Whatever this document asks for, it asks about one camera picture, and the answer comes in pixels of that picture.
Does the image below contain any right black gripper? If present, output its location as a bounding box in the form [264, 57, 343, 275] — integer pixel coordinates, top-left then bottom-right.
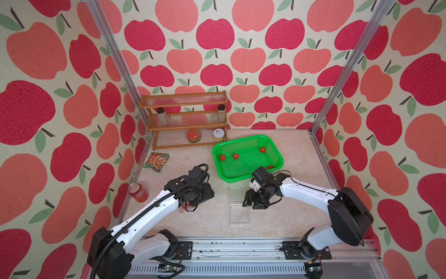
[241, 186, 269, 208]

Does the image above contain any clear clamshell container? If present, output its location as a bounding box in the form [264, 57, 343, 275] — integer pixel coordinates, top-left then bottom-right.
[228, 185, 250, 226]
[181, 202, 197, 213]

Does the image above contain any green plastic basket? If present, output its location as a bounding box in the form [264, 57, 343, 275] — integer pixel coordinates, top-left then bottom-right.
[213, 135, 284, 183]

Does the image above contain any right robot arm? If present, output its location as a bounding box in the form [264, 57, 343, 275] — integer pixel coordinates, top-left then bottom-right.
[243, 167, 374, 259]

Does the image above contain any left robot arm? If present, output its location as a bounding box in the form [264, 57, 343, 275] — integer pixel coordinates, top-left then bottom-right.
[87, 163, 214, 279]

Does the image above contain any soup seasoning packet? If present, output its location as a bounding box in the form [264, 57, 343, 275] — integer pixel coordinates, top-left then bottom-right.
[143, 152, 170, 173]

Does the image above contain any red soda can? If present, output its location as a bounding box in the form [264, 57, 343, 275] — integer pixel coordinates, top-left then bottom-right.
[128, 183, 149, 203]

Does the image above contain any red round tin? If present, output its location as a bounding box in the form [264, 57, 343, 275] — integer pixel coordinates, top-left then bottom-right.
[186, 129, 202, 143]

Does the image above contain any yellow pull-tab can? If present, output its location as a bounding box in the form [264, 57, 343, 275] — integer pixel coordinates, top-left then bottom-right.
[213, 129, 225, 143]

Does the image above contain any wooden three-tier shelf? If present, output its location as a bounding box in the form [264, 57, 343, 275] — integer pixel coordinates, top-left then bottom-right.
[139, 91, 229, 151]

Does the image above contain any left glass spice jar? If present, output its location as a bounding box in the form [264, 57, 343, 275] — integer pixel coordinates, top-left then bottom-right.
[156, 107, 168, 126]

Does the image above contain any glass spice jar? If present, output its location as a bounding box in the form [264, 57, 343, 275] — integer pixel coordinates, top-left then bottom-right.
[156, 107, 168, 126]
[217, 104, 226, 123]

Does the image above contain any right glass spice jar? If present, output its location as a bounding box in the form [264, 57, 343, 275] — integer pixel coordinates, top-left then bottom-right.
[217, 104, 226, 123]

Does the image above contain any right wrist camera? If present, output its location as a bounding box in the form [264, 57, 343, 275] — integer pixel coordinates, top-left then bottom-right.
[249, 178, 261, 192]

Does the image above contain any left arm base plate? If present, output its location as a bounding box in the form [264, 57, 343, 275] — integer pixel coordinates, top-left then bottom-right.
[171, 241, 193, 260]

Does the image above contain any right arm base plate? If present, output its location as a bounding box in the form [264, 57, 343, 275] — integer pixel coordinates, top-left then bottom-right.
[279, 241, 332, 261]

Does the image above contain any aluminium front rail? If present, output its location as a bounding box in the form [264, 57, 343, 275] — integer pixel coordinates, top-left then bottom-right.
[124, 238, 390, 279]

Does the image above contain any left aluminium frame post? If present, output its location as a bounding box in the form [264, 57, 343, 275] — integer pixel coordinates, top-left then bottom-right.
[86, 0, 148, 126]

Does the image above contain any aluminium frame post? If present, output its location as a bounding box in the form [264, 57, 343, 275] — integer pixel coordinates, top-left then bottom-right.
[86, 0, 148, 126]
[309, 0, 396, 138]

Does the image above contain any right aluminium frame post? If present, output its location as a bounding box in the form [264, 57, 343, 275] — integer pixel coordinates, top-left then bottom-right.
[309, 0, 396, 138]

